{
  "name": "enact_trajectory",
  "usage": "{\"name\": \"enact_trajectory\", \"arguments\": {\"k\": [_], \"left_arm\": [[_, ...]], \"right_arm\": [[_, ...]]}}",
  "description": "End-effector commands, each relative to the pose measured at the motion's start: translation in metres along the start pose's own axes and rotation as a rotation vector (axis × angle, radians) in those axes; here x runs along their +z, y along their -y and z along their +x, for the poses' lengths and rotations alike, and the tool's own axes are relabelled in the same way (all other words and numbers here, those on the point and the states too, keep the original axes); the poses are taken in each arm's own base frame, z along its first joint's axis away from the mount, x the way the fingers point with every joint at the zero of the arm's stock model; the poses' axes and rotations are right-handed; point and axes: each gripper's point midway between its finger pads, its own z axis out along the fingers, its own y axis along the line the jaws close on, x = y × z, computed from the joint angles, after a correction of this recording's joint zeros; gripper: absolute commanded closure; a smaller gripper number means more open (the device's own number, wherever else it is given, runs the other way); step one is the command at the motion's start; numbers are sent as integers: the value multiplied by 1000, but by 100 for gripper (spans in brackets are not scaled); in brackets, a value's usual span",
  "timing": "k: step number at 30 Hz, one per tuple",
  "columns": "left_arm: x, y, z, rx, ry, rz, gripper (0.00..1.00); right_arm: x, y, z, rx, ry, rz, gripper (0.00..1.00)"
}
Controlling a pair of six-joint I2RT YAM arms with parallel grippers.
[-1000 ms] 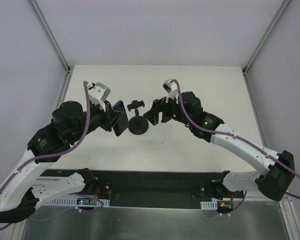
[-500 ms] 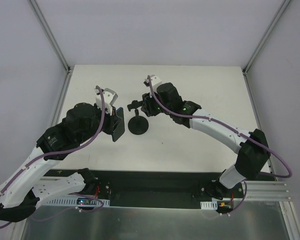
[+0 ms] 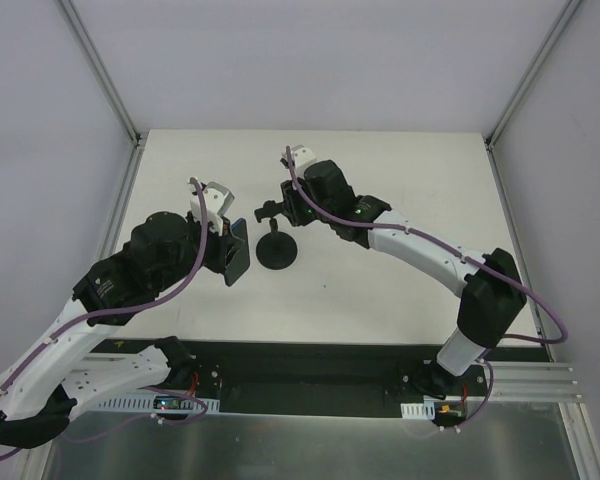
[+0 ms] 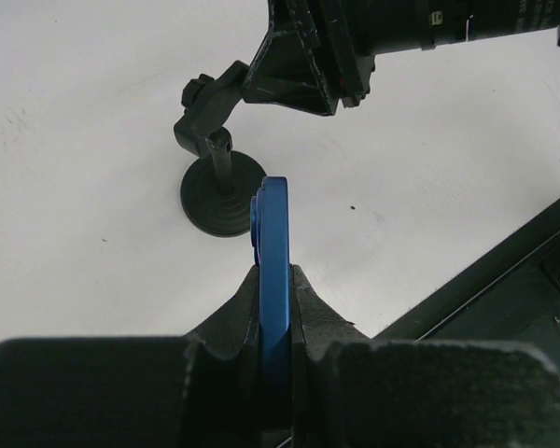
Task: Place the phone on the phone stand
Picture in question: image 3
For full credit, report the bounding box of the blue cased smartphone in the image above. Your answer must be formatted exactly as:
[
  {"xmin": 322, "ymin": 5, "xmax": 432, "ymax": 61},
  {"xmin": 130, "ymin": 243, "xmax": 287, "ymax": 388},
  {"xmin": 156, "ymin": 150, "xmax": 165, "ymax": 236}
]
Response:
[{"xmin": 223, "ymin": 218, "xmax": 250, "ymax": 287}]

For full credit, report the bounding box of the black phone stand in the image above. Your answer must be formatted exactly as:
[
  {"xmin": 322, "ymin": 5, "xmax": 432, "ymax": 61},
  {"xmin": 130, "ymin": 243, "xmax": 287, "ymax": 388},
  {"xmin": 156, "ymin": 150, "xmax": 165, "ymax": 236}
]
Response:
[{"xmin": 254, "ymin": 200, "xmax": 298, "ymax": 271}]

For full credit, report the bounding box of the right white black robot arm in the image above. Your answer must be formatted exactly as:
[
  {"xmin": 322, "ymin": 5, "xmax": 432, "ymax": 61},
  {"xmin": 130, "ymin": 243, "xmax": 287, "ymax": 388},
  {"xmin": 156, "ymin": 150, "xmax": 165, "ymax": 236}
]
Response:
[{"xmin": 280, "ymin": 160, "xmax": 527, "ymax": 399}]

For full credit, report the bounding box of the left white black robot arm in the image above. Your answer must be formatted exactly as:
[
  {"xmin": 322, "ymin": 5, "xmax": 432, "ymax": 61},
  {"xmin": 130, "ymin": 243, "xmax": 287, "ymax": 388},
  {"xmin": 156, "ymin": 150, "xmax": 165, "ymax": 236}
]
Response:
[{"xmin": 0, "ymin": 212, "xmax": 250, "ymax": 449}]

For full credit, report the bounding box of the left green lit circuit board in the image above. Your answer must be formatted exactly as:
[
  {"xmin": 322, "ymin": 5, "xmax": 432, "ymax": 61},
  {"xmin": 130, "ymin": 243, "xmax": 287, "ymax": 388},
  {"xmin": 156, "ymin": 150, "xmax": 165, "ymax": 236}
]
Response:
[{"xmin": 153, "ymin": 395, "xmax": 194, "ymax": 411}]

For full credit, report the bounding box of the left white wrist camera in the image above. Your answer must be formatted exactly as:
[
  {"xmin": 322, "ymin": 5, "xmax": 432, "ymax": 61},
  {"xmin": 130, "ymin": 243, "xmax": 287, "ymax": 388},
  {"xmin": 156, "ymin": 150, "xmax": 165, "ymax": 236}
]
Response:
[{"xmin": 188, "ymin": 177, "xmax": 235, "ymax": 236}]

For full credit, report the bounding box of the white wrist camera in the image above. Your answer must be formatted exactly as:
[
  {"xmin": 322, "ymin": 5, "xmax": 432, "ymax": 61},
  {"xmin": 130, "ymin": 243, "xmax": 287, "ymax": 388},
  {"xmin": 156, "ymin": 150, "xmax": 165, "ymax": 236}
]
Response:
[
  {"xmin": 188, "ymin": 177, "xmax": 235, "ymax": 236},
  {"xmin": 280, "ymin": 144, "xmax": 318, "ymax": 178}
]

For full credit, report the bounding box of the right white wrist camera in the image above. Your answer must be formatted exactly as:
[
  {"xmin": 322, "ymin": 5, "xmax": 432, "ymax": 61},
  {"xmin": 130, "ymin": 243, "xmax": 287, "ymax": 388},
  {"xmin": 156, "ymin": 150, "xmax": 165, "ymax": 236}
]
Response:
[{"xmin": 280, "ymin": 144, "xmax": 318, "ymax": 178}]

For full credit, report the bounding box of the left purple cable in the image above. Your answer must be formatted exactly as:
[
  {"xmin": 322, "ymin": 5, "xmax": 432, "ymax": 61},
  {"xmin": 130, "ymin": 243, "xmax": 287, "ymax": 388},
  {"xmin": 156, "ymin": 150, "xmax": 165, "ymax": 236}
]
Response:
[{"xmin": 0, "ymin": 177, "xmax": 211, "ymax": 464}]

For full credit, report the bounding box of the purple cable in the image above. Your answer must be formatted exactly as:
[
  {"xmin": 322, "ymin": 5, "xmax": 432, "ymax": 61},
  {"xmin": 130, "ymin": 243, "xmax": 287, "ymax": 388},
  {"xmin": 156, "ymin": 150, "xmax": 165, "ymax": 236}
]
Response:
[
  {"xmin": 0, "ymin": 177, "xmax": 211, "ymax": 464},
  {"xmin": 284, "ymin": 145, "xmax": 569, "ymax": 444}
]

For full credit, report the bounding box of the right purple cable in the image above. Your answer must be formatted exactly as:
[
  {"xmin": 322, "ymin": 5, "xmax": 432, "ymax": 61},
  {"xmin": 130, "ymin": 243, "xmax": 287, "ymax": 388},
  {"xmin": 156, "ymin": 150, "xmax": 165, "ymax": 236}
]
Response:
[{"xmin": 284, "ymin": 145, "xmax": 569, "ymax": 444}]

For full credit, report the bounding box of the left aluminium frame post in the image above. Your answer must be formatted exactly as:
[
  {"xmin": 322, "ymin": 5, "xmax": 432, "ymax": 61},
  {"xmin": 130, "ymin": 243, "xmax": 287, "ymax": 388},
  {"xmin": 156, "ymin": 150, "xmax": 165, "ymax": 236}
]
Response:
[{"xmin": 54, "ymin": 0, "xmax": 141, "ymax": 146}]

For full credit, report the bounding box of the aluminium frame post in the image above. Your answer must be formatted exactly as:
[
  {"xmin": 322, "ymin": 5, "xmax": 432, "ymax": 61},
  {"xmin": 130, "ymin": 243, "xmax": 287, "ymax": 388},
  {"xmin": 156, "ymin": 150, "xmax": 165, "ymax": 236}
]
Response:
[
  {"xmin": 484, "ymin": 0, "xmax": 586, "ymax": 152},
  {"xmin": 54, "ymin": 0, "xmax": 141, "ymax": 146}
]

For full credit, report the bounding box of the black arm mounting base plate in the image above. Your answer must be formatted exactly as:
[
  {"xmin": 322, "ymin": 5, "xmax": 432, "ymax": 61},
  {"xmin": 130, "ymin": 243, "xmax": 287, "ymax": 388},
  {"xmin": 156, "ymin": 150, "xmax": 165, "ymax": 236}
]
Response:
[{"xmin": 89, "ymin": 338, "xmax": 501, "ymax": 416}]

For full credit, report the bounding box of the left white slotted cable duct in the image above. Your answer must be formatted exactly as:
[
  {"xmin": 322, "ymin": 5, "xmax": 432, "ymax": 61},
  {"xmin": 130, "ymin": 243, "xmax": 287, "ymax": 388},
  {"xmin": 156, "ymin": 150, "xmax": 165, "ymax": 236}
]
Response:
[{"xmin": 91, "ymin": 393, "xmax": 220, "ymax": 415}]

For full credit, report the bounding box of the white slotted cable duct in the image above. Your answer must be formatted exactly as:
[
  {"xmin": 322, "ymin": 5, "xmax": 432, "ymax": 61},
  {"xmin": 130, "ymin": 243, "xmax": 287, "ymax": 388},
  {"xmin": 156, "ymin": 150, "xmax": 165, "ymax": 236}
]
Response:
[
  {"xmin": 400, "ymin": 401, "xmax": 436, "ymax": 421},
  {"xmin": 91, "ymin": 393, "xmax": 220, "ymax": 415}
]

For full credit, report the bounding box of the right white slotted cable duct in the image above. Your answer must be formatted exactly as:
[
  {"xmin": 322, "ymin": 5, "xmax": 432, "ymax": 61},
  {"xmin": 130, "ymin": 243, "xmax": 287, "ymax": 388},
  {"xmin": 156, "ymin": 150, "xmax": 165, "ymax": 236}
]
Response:
[{"xmin": 400, "ymin": 401, "xmax": 436, "ymax": 421}]

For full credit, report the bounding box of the aluminium front rail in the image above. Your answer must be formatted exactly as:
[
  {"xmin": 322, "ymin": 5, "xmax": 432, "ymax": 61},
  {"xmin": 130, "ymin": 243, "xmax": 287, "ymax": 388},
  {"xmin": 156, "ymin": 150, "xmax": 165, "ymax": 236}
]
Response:
[{"xmin": 483, "ymin": 361, "xmax": 584, "ymax": 403}]

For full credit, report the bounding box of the right aluminium frame post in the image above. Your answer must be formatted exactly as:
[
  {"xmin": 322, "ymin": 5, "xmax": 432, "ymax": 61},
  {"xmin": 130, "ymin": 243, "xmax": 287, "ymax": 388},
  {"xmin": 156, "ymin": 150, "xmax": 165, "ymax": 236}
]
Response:
[{"xmin": 484, "ymin": 0, "xmax": 586, "ymax": 152}]

